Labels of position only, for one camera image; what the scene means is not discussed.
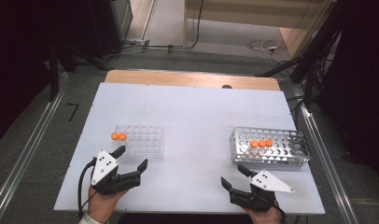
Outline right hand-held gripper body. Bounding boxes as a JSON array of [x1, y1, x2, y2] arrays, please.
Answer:
[[229, 169, 296, 214]]

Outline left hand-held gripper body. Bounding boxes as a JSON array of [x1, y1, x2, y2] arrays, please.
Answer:
[[90, 149, 143, 197]]

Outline clear plastic tube rack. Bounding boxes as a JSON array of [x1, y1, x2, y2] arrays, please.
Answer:
[[111, 124, 165, 160]]

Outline perforated metal tube rack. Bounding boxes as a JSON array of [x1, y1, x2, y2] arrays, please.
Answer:
[[229, 125, 313, 166]]

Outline person's right hand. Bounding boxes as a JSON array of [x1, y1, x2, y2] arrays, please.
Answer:
[[241, 204, 284, 224]]

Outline person's left hand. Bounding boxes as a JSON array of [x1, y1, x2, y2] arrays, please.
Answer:
[[86, 184, 130, 224]]

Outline person's white sleeve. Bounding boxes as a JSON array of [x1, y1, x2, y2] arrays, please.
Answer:
[[77, 212, 108, 224]]

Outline person's dark clothing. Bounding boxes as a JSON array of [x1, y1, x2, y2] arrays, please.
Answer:
[[117, 213, 255, 224]]

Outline white work board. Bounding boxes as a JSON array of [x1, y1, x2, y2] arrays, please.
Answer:
[[53, 81, 327, 216]]

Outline wooden table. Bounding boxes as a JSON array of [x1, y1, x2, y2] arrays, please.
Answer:
[[104, 69, 282, 92]]

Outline black stand legs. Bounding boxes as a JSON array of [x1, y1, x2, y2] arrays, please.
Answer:
[[48, 39, 112, 103]]

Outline grey power strip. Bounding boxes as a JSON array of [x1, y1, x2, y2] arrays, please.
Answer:
[[124, 38, 151, 49]]

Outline black cabinet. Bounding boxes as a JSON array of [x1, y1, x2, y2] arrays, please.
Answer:
[[55, 0, 134, 60]]

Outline left hand-held gripper black cable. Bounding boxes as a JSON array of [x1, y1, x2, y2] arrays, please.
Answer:
[[77, 156, 99, 220]]

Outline aluminium floor rail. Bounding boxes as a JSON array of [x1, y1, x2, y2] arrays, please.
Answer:
[[289, 83, 360, 224], [0, 72, 71, 220]]

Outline white floor cable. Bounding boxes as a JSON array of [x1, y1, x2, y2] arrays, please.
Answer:
[[246, 38, 283, 61]]

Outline black stand with cables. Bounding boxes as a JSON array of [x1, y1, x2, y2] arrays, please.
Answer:
[[255, 0, 345, 110]]

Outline hanging black cable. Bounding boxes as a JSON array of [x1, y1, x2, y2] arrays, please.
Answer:
[[189, 0, 205, 50]]

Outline light wooden furniture frame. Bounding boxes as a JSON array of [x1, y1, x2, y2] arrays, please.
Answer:
[[182, 0, 339, 60]]

